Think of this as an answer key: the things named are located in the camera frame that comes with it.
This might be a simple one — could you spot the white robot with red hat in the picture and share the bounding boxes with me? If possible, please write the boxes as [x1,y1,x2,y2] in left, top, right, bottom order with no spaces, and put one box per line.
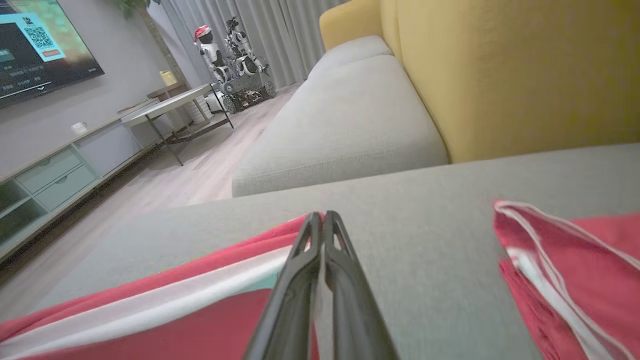
[193,24,233,85]

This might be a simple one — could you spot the red jersey with white trim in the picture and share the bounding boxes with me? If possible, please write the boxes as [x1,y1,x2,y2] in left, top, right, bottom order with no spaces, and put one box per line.
[492,200,640,360]
[0,212,331,360]

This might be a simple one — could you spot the white box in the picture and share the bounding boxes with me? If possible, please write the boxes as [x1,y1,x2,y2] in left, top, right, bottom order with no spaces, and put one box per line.
[204,92,226,114]

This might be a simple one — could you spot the grey fabric ottoman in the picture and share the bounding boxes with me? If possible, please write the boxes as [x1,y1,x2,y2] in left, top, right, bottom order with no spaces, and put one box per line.
[30,142,640,360]

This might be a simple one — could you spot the yellow sofa back cushion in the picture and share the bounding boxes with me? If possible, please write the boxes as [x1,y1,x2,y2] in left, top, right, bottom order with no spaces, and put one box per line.
[319,0,398,52]
[392,0,640,164]

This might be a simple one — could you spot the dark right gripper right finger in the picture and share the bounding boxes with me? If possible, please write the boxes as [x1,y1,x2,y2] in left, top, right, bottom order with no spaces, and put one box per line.
[322,210,401,360]

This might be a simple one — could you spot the grey sofa seat cushion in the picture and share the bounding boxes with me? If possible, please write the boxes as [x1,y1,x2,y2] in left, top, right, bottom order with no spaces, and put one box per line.
[231,52,450,197]
[309,35,394,77]

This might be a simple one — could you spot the white black humanoid robot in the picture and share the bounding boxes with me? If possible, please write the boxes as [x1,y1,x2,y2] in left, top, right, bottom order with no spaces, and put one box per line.
[223,16,271,76]

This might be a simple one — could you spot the white side table black legs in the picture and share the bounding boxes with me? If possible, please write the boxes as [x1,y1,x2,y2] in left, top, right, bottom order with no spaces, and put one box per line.
[120,83,236,167]

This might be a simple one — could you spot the low pale green TV cabinet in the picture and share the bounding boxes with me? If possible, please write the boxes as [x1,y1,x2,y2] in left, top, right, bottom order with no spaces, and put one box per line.
[0,97,176,264]

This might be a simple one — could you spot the potted indoor tree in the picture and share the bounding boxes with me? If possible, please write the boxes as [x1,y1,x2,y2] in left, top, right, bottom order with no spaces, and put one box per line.
[117,0,187,86]

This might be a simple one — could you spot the grey curtain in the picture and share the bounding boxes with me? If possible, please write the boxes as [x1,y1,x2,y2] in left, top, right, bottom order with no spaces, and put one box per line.
[160,0,351,90]

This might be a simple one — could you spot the black flat screen television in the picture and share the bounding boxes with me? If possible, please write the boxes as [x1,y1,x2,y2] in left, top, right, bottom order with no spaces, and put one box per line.
[0,0,105,109]

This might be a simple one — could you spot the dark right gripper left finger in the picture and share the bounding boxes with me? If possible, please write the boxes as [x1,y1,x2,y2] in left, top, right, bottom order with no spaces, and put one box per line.
[243,211,325,360]

